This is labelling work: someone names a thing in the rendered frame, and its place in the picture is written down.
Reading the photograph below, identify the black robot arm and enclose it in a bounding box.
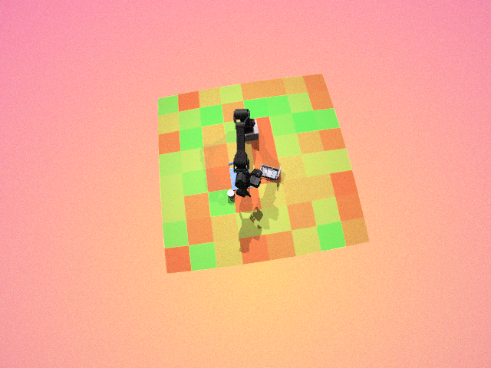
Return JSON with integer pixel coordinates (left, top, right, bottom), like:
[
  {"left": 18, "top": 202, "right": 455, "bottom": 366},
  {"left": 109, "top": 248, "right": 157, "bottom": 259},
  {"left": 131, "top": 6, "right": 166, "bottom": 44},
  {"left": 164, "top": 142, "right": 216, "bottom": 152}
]
[{"left": 233, "top": 109, "right": 262, "bottom": 189}]

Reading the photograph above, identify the dark grey dish rack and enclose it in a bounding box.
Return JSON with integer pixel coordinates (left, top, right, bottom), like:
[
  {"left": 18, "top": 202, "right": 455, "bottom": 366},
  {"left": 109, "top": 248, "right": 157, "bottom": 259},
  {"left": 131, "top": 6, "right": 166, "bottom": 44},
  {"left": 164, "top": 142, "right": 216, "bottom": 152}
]
[{"left": 260, "top": 164, "right": 282, "bottom": 180}]

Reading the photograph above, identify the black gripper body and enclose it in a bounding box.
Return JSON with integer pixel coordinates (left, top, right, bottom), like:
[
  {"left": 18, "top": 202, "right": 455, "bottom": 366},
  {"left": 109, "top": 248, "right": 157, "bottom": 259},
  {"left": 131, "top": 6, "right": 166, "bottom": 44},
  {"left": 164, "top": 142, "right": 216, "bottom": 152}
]
[{"left": 236, "top": 169, "right": 263, "bottom": 198}]

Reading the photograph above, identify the light blue flat mat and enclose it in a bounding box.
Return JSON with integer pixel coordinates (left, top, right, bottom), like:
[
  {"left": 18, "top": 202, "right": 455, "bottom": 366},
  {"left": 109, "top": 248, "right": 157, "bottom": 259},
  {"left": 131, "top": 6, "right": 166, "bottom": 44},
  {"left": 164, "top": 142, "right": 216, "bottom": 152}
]
[{"left": 229, "top": 168, "right": 238, "bottom": 190}]

